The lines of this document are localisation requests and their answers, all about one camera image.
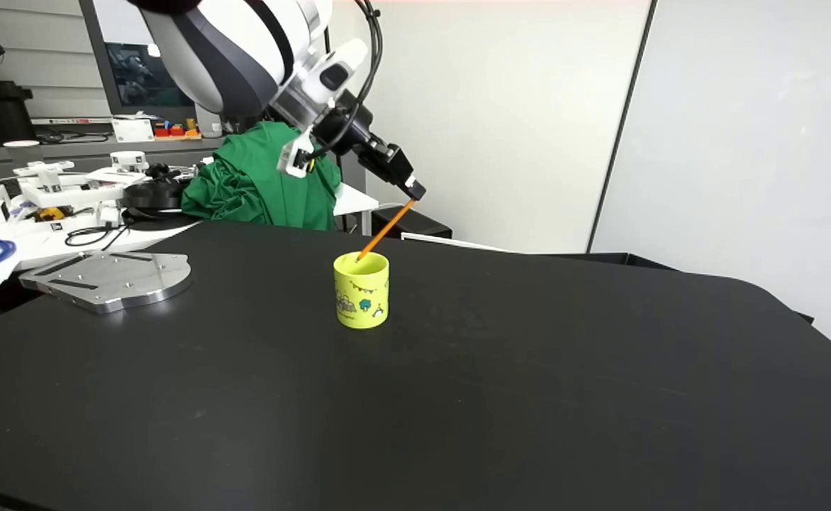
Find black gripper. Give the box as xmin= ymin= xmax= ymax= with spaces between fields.
xmin=312 ymin=90 xmax=425 ymax=202

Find orange hex key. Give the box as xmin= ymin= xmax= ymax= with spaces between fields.
xmin=354 ymin=199 xmax=418 ymax=262

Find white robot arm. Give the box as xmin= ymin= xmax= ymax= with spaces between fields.
xmin=127 ymin=0 xmax=425 ymax=199

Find yellow-green printed mug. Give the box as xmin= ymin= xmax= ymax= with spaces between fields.
xmin=332 ymin=252 xmax=391 ymax=329

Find black box on floor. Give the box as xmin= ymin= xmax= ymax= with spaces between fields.
xmin=371 ymin=208 xmax=455 ymax=238

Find green cloth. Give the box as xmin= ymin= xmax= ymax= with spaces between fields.
xmin=183 ymin=123 xmax=342 ymax=229

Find black table mat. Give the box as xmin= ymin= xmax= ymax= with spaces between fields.
xmin=0 ymin=224 xmax=831 ymax=511

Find black round device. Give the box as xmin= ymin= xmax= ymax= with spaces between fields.
xmin=122 ymin=165 xmax=190 ymax=229

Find black vertical pole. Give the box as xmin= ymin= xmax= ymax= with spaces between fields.
xmin=586 ymin=0 xmax=661 ymax=252

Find grey metal plate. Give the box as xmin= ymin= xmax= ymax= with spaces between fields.
xmin=21 ymin=252 xmax=194 ymax=316

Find white mechanical parts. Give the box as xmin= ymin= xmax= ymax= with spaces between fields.
xmin=0 ymin=151 xmax=150 ymax=224

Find dark monitor window frame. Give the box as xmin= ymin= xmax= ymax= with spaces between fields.
xmin=81 ymin=0 xmax=200 ymax=123

